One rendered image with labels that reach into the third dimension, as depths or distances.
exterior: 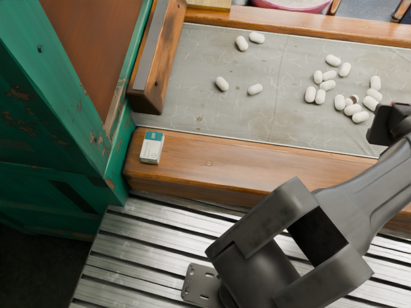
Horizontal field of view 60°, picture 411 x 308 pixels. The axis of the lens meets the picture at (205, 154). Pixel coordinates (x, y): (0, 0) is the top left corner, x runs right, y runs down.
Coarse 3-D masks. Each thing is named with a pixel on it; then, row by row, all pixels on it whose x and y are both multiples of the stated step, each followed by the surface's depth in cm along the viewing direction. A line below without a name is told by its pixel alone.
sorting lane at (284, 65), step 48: (192, 48) 84; (288, 48) 84; (336, 48) 84; (384, 48) 84; (192, 96) 78; (240, 96) 78; (288, 96) 78; (384, 96) 78; (288, 144) 73; (336, 144) 73
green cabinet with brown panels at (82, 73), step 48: (0, 0) 29; (48, 0) 38; (96, 0) 50; (144, 0) 72; (0, 48) 31; (48, 48) 37; (96, 48) 52; (0, 96) 39; (48, 96) 38; (96, 96) 55; (0, 144) 54; (48, 144) 50; (96, 144) 54
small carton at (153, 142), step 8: (152, 136) 69; (160, 136) 69; (144, 144) 68; (152, 144) 68; (160, 144) 68; (144, 152) 67; (152, 152) 67; (160, 152) 69; (144, 160) 68; (152, 160) 67
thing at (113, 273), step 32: (128, 192) 76; (128, 224) 73; (160, 224) 75; (192, 224) 73; (224, 224) 73; (96, 256) 72; (128, 256) 71; (160, 256) 71; (192, 256) 72; (288, 256) 72; (384, 256) 71; (96, 288) 68; (128, 288) 70; (160, 288) 68; (384, 288) 68
